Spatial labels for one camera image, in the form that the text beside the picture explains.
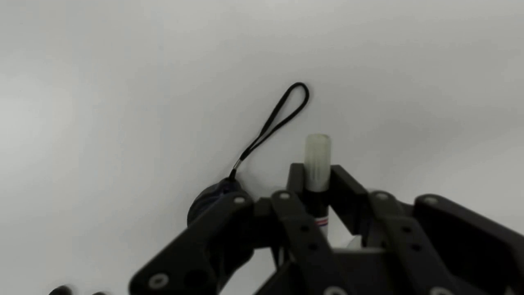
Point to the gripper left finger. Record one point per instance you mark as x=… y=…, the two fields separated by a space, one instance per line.
x=196 y=250

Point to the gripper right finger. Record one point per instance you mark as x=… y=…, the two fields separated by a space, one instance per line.
x=462 y=241

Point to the black marker with translucent cap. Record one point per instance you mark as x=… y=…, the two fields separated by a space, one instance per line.
x=317 y=164

